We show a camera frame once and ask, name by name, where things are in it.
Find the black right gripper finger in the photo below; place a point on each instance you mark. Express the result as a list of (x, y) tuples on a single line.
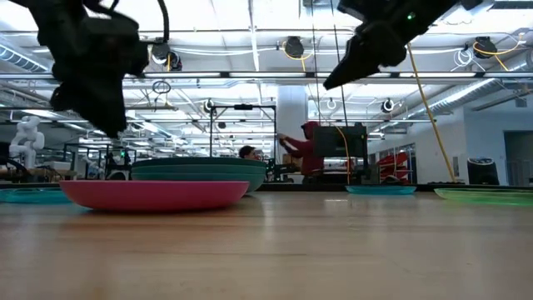
[(360, 39), (387, 54)]

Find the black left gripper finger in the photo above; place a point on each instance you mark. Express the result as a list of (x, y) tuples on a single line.
[(91, 100), (121, 112)]

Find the magenta plastic plate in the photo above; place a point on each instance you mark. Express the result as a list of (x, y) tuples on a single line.
[(154, 196)]

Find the large dark green plastic plate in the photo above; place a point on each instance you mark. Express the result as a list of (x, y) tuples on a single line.
[(200, 162)]

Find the small clear green plastic plate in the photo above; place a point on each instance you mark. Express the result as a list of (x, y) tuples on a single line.
[(487, 196)]

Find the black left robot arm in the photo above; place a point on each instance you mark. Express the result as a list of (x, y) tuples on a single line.
[(62, 12)]

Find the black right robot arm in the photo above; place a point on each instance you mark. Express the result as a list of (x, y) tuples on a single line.
[(437, 8)]

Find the large teal plastic plate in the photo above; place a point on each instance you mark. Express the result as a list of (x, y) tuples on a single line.
[(200, 176)]

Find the black monitor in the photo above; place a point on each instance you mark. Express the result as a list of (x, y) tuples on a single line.
[(329, 143)]

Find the small clear cyan plastic plate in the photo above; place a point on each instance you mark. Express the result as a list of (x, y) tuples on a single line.
[(381, 190), (33, 196)]

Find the person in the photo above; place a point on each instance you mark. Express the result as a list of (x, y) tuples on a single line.
[(247, 153), (308, 154)]

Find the black round bin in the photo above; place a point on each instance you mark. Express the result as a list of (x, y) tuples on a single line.
[(483, 173)]

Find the black frame rig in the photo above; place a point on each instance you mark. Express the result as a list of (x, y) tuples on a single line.
[(243, 107)]

